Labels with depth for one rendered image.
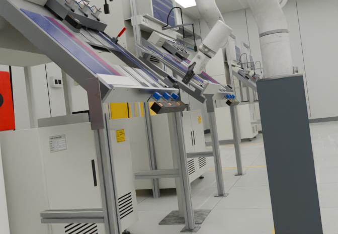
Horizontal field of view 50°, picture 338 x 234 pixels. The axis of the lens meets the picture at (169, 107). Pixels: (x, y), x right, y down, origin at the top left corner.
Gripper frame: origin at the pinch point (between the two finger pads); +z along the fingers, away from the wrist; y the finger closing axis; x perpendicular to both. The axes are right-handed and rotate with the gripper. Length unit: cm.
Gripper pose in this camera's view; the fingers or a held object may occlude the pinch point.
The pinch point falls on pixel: (186, 79)
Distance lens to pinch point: 175.8
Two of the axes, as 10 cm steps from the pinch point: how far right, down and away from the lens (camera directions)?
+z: -5.7, 7.9, 2.4
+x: -7.4, -6.1, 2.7
